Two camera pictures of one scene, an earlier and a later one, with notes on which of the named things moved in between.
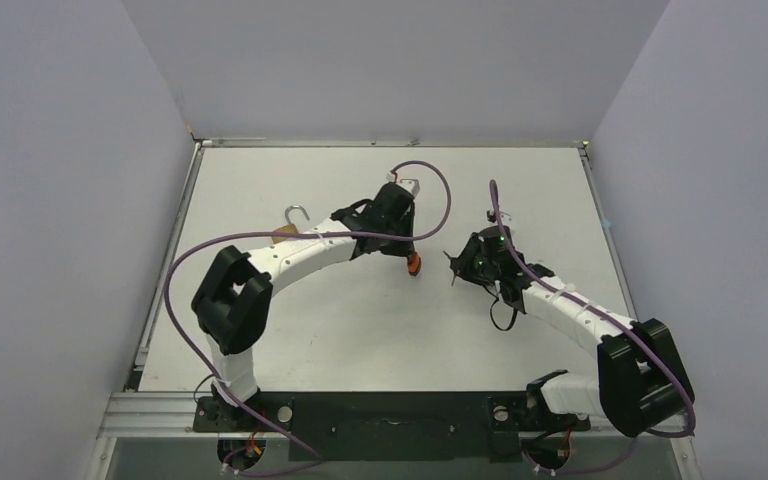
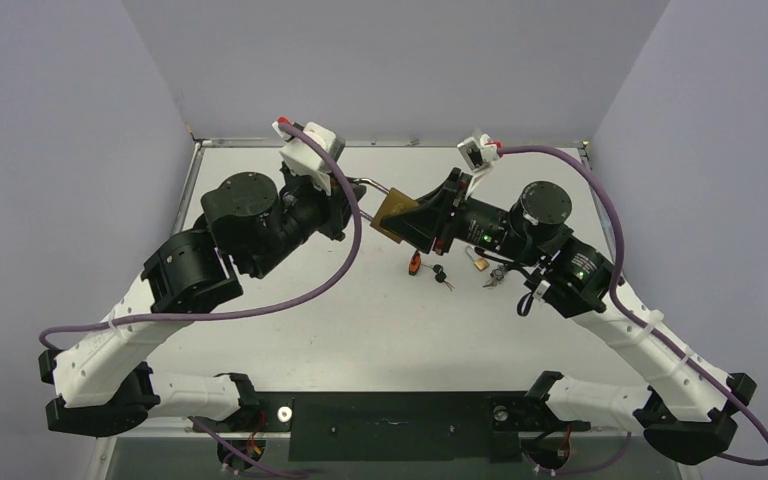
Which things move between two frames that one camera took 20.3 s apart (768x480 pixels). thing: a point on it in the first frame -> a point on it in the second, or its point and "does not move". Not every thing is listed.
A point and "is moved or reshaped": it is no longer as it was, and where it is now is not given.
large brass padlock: [289, 227] is moved or reshaped
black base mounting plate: [390, 426] does not move
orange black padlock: [414, 263] does not move
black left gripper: [402, 250] -> [337, 199]
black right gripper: [466, 265] -> [446, 216]
